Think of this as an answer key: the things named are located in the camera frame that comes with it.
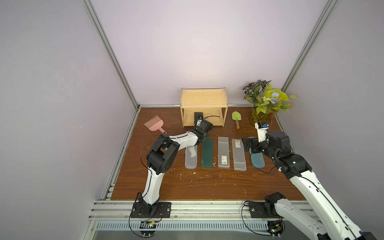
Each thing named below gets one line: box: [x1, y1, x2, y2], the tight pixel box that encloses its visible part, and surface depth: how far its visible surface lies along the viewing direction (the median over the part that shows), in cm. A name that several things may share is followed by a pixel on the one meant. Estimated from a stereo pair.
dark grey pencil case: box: [194, 112, 203, 121], surface depth 112 cm
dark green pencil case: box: [201, 138, 214, 168], surface depth 94 cm
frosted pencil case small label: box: [232, 138, 247, 171], surface depth 89 cm
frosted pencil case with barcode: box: [217, 136, 231, 168], surface depth 94 cm
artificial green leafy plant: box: [242, 80, 297, 115], surface depth 96 cm
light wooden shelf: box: [180, 87, 229, 127], surface depth 100 cm
